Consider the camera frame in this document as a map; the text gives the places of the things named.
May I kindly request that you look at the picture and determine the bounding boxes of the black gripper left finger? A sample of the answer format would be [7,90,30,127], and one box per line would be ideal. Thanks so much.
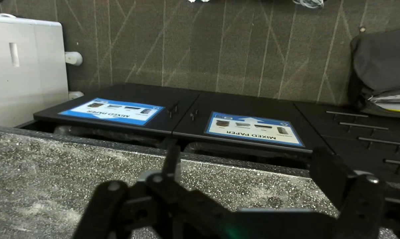
[71,143,253,239]

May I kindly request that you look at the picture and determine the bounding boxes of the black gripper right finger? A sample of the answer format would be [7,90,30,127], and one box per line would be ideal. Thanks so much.
[308,147,400,239]

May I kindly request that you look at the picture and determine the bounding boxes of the slanted blue bin label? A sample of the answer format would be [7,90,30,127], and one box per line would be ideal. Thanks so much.
[58,96,166,127]

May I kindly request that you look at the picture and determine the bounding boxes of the white and yellow papers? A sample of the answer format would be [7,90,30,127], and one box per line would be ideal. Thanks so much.
[366,90,400,114]

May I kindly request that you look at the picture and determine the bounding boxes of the wide blue bin label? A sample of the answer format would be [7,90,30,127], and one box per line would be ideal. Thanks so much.
[203,110,305,148]

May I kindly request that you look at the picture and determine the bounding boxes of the black drawer with metal handle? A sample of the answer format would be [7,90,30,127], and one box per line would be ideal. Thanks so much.
[336,149,400,183]
[296,102,377,123]
[310,118,400,136]
[326,131,400,153]

